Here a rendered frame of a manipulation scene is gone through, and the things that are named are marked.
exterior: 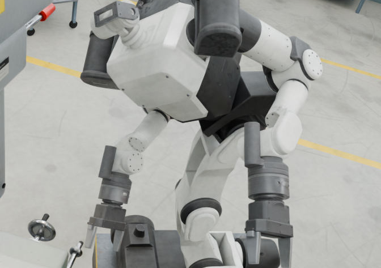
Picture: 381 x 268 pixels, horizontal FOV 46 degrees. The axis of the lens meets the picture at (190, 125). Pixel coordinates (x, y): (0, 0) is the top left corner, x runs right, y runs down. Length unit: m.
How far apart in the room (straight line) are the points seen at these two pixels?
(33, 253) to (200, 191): 0.66
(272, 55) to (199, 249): 0.88
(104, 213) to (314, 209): 2.25
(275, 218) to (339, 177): 2.84
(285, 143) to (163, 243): 1.14
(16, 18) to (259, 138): 0.53
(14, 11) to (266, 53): 0.57
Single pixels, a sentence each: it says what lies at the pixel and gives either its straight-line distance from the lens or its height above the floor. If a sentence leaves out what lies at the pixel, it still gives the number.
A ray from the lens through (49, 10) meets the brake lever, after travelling 0.97.
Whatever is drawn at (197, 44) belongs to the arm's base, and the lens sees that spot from 1.00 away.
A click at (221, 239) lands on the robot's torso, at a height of 0.69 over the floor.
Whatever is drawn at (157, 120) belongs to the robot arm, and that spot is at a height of 1.28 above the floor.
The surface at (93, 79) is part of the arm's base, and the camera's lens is 1.27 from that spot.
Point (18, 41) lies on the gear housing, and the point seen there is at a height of 1.71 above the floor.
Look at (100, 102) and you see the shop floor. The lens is 3.66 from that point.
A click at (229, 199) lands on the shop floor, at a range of 3.12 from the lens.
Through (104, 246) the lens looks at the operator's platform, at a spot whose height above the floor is 0.40.
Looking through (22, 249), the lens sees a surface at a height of 0.70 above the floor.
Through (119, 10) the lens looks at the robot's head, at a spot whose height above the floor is 1.71.
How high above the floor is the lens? 2.12
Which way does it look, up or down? 36 degrees down
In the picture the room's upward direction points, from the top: 17 degrees clockwise
